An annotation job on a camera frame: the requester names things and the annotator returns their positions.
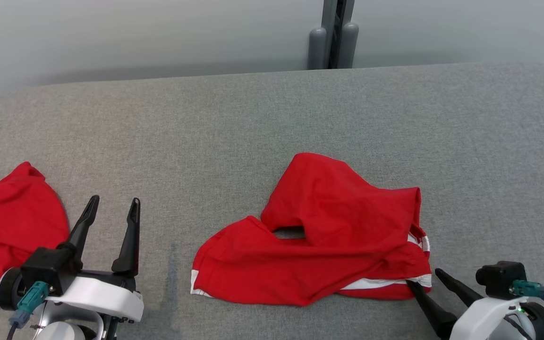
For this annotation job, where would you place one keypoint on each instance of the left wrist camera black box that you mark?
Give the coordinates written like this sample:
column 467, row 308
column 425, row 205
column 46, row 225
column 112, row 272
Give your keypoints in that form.
column 45, row 269

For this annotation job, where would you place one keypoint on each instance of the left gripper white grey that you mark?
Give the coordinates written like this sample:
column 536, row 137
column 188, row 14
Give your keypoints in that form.
column 106, row 297

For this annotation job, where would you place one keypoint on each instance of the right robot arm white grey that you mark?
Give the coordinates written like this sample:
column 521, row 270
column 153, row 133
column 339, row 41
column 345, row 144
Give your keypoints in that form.
column 541, row 321

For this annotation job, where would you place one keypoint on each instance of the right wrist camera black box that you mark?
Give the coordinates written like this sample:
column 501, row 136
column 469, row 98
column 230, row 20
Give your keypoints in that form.
column 501, row 278

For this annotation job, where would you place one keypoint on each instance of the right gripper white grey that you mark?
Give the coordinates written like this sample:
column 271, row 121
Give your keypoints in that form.
column 489, row 321

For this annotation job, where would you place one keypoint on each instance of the red shorts white trim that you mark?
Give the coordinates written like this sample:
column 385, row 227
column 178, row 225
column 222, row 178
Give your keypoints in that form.
column 338, row 212

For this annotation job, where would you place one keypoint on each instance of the red basketball jersey white sleeves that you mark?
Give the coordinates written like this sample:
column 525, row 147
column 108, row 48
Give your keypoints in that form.
column 12, row 217

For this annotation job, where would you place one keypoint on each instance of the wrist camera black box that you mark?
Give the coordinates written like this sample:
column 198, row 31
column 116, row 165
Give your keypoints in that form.
column 45, row 269
column 501, row 278

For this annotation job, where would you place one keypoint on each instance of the grey fabric sofa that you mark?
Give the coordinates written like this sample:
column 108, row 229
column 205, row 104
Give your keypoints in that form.
column 206, row 141

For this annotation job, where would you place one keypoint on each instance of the grey rounded post foot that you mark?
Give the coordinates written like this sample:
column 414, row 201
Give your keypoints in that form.
column 318, row 49
column 347, row 47

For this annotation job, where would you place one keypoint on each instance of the grey partition post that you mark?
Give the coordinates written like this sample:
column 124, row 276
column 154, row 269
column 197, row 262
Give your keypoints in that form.
column 327, row 12

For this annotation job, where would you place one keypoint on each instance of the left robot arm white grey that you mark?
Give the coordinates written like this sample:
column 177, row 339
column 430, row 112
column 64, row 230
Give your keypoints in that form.
column 10, row 288

